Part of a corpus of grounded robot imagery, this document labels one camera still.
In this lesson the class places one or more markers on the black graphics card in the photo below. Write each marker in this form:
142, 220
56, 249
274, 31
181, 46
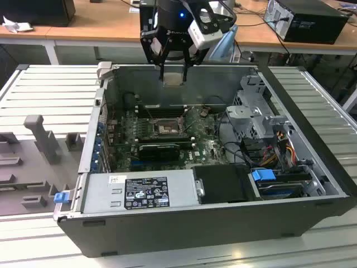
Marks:
159, 153

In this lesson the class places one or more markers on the green motherboard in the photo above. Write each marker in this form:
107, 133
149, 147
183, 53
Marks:
206, 131

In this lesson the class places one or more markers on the grey power supply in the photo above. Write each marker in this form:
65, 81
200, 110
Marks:
97, 195

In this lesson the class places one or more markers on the black wrist mount bracket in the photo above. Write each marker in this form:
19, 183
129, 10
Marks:
145, 30

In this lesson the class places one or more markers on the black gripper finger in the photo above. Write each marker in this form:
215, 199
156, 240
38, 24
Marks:
161, 73
185, 74

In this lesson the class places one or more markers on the silver square CPU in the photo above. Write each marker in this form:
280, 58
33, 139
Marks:
173, 79

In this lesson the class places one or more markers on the metal locking lever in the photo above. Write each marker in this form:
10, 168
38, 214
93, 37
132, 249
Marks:
149, 114
189, 128

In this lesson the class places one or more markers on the RAM slot black clips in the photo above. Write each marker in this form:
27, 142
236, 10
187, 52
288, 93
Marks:
164, 134
164, 139
161, 115

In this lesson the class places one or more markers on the black plastic shroud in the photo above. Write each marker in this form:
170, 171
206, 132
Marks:
223, 182

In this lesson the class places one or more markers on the black desktop PC tower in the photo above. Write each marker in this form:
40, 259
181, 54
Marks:
315, 25

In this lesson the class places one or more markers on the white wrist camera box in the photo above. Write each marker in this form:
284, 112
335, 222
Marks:
205, 35

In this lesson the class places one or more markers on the coin cell battery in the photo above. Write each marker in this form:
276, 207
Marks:
203, 111

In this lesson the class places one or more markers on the grey parts rack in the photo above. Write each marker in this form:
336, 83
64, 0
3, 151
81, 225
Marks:
42, 134

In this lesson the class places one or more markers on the crumpled white paper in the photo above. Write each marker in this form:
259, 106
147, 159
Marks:
15, 26

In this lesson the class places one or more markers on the CPU socket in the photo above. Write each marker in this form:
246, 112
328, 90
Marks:
167, 129

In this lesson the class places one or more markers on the blue disk carrier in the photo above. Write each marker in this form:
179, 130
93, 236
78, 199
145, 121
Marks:
262, 176

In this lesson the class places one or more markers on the black box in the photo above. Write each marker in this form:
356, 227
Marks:
36, 11

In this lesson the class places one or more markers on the wooden desk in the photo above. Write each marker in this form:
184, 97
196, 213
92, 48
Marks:
89, 25
256, 33

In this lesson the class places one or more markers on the open black PC case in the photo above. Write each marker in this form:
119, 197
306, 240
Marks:
195, 234

